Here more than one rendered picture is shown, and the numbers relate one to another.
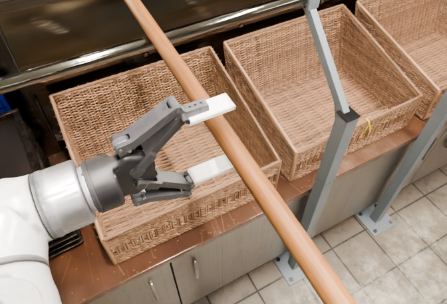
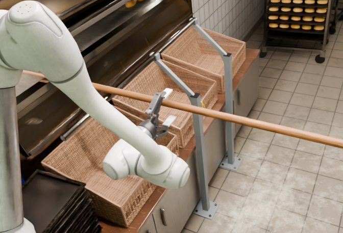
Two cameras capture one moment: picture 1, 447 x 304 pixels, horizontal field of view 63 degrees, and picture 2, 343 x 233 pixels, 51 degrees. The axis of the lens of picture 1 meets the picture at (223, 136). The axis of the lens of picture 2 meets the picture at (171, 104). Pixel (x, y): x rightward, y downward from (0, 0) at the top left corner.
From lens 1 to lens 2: 0.99 m
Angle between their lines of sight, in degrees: 25
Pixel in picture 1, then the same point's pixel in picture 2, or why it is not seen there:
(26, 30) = (23, 128)
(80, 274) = not seen: outside the picture
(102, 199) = (152, 131)
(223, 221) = not seen: hidden behind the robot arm
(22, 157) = (63, 184)
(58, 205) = not seen: hidden behind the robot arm
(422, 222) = (253, 151)
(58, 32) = (38, 123)
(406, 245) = (253, 165)
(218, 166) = (171, 118)
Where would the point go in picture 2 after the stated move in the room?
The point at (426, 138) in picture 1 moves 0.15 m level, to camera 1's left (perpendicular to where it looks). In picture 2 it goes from (228, 99) to (211, 108)
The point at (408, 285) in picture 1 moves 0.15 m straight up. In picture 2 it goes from (266, 183) to (266, 168)
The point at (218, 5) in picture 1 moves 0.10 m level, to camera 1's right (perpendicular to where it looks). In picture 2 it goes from (103, 80) to (118, 74)
